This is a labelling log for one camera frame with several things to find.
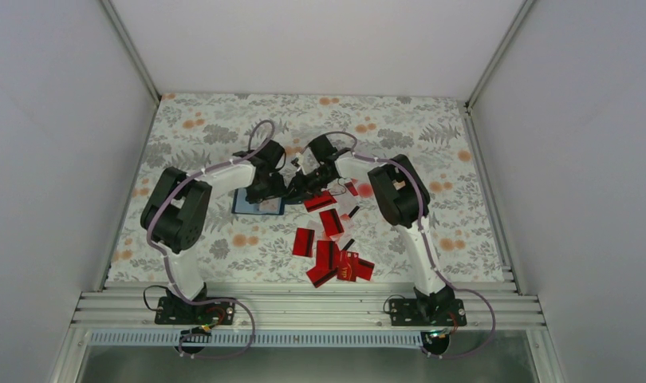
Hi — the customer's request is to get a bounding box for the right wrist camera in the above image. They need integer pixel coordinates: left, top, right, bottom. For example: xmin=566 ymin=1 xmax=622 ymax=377
xmin=307 ymin=135 xmax=338 ymax=164

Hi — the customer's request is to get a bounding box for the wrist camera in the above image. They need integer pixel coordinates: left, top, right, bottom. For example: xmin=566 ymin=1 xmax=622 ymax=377
xmin=256 ymin=140 xmax=286 ymax=172
xmin=307 ymin=135 xmax=338 ymax=164

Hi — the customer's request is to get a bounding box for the aluminium rail frame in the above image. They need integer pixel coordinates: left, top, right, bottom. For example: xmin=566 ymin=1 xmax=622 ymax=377
xmin=71 ymin=281 xmax=546 ymax=330

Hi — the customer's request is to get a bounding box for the white floral card front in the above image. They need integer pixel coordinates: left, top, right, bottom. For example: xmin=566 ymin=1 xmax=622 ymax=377
xmin=259 ymin=198 xmax=281 ymax=214

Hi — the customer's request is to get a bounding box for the blue card holder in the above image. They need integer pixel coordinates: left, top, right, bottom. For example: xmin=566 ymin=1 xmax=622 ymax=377
xmin=231 ymin=188 xmax=285 ymax=215

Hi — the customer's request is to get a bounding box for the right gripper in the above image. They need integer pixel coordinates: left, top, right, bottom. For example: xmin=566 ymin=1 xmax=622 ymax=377
xmin=284 ymin=167 xmax=335 ymax=203

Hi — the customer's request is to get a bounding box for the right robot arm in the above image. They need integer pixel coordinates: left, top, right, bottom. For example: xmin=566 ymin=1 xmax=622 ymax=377
xmin=284 ymin=134 xmax=455 ymax=325

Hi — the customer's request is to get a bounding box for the red card gold ribbon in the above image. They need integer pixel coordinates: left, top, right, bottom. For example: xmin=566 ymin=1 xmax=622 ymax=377
xmin=336 ymin=251 xmax=375 ymax=282

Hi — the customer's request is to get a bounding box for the red card black stripe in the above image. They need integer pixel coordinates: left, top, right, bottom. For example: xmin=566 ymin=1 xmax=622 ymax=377
xmin=292 ymin=227 xmax=316 ymax=258
xmin=319 ymin=208 xmax=345 ymax=238
xmin=303 ymin=191 xmax=337 ymax=212

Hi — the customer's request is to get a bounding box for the red card black stripe middle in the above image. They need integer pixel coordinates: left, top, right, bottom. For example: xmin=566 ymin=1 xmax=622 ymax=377
xmin=319 ymin=208 xmax=345 ymax=238

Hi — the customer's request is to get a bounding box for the red card black stripe left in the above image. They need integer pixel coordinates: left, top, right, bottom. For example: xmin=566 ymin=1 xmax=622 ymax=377
xmin=292 ymin=227 xmax=316 ymax=258

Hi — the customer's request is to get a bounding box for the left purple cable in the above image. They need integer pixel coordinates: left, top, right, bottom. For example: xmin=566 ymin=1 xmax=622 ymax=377
xmin=145 ymin=120 xmax=277 ymax=361

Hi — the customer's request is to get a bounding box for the red card black stripe top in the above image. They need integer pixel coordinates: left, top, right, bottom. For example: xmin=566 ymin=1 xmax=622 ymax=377
xmin=303 ymin=191 xmax=337 ymax=212

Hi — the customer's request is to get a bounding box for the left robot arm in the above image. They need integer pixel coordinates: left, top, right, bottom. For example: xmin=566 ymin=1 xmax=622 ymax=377
xmin=140 ymin=140 xmax=286 ymax=323

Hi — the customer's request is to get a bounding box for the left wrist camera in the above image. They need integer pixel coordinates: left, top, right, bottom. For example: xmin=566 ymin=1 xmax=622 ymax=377
xmin=256 ymin=140 xmax=286 ymax=172

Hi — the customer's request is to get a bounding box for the translucent red circle card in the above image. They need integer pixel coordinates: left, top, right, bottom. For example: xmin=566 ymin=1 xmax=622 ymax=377
xmin=352 ymin=179 xmax=374 ymax=198

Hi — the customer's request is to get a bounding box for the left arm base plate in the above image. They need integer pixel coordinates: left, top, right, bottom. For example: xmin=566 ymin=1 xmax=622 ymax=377
xmin=154 ymin=295 xmax=235 ymax=326

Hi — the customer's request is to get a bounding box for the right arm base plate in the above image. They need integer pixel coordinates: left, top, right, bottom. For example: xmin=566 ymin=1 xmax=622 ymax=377
xmin=384 ymin=298 xmax=467 ymax=327

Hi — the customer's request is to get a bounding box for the white card black stripe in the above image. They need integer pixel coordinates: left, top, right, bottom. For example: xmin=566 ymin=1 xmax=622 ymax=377
xmin=335 ymin=191 xmax=358 ymax=220

